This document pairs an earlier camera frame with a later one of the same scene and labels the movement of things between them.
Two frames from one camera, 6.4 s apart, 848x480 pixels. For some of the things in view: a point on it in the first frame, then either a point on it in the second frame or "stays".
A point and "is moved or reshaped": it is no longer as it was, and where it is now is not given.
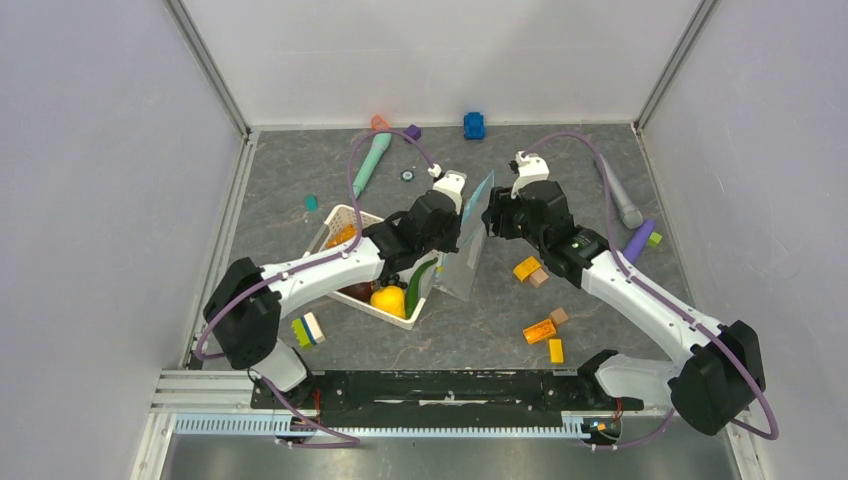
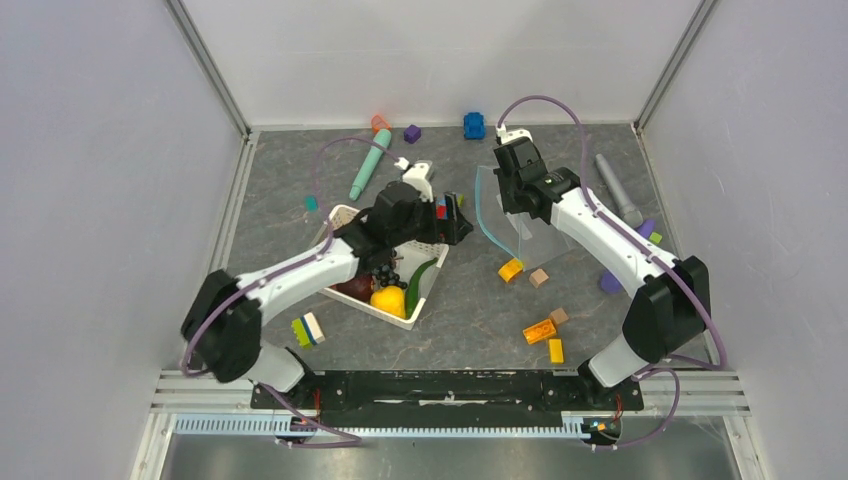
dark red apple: x=361 y=291 stays
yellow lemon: x=390 y=299 stays
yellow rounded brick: x=526 y=267 -> x=510 y=269
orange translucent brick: x=539 y=331 stays
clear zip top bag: x=457 y=271 is moved or reshaped
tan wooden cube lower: x=558 y=316 stays
